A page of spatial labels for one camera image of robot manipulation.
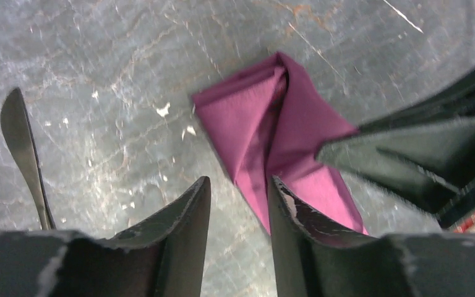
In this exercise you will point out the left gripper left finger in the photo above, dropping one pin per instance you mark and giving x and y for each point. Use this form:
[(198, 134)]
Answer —
[(163, 255)]

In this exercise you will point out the purple cloth napkin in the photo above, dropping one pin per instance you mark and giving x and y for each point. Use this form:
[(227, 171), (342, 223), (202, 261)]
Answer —
[(269, 120)]

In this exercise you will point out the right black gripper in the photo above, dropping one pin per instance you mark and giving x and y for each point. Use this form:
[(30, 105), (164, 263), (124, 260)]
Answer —
[(431, 165)]

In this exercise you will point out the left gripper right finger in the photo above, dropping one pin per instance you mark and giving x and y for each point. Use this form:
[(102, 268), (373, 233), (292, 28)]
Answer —
[(316, 256)]

